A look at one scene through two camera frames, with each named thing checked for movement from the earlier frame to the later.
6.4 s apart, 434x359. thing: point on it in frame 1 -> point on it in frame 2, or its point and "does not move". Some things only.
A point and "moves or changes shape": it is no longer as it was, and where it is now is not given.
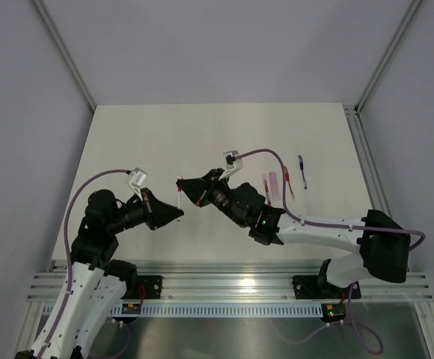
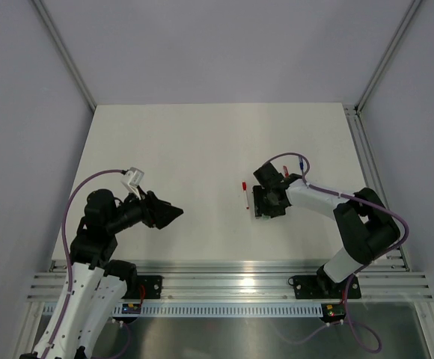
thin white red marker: (179, 202) moves or changes shape
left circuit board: (131, 309) does not move
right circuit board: (334, 312) does not move
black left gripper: (162, 211) does not move
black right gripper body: (223, 197) -> (263, 203)
